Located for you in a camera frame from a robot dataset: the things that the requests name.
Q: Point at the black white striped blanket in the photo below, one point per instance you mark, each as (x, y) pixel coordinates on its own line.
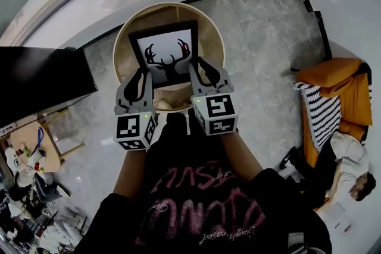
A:
(321, 113)

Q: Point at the white papers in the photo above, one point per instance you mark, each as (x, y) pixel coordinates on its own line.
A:
(336, 218)

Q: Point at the person's left forearm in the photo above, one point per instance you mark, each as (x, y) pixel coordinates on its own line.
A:
(129, 172)

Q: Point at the framed deer antler picture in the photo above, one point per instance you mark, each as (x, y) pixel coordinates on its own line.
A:
(166, 44)

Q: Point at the person's black trousers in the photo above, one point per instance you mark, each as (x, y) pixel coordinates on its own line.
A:
(175, 128)

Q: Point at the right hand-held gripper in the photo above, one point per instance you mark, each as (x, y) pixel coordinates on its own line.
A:
(218, 107)

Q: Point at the white plush toy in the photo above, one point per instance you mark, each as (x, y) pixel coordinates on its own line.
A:
(35, 162)

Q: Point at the person's black printed shirt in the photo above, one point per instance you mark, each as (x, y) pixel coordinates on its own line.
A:
(202, 211)

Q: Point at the black cabinet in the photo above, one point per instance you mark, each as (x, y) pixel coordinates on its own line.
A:
(41, 80)

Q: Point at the person's beige shoe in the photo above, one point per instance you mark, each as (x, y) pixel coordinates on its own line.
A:
(164, 104)

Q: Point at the round glass wooden table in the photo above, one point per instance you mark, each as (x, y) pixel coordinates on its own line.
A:
(131, 38)

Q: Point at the small colourful toy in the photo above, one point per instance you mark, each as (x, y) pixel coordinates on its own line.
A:
(22, 150)

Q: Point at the person's right forearm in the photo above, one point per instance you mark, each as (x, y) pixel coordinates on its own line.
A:
(241, 157)

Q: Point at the small wooden side table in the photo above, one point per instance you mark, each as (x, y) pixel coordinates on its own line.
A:
(23, 136)

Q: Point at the orange sofa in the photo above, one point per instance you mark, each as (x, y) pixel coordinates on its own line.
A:
(351, 98)

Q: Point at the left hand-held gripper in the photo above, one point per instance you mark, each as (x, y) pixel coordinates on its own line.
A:
(128, 129)

